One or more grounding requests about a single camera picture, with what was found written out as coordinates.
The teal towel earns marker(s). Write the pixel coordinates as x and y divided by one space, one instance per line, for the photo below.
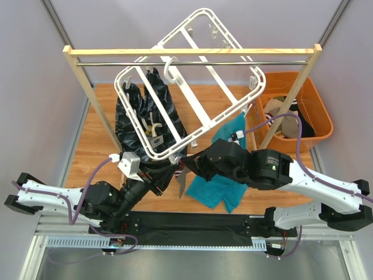
220 189

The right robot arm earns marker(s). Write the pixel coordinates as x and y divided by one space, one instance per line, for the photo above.
338 204

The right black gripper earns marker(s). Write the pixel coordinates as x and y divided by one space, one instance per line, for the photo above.
202 163

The dark patterned shorts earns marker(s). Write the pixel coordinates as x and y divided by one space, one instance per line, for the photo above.
151 121

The white plastic clip hanger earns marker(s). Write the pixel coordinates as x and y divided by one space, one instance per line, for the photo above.
257 83

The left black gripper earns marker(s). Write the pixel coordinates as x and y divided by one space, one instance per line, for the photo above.
152 183

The white hanger clip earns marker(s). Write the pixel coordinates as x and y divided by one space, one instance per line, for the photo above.
175 159

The wooden clothes rack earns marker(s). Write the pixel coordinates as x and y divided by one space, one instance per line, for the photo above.
72 56

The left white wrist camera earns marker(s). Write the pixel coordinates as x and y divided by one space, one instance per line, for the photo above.
128 163

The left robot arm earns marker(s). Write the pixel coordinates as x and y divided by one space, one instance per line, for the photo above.
98 204

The beige maroon-cuffed sock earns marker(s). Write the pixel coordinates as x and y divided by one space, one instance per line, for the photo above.
180 176

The orange laundry basket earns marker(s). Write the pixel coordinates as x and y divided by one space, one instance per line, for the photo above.
308 105

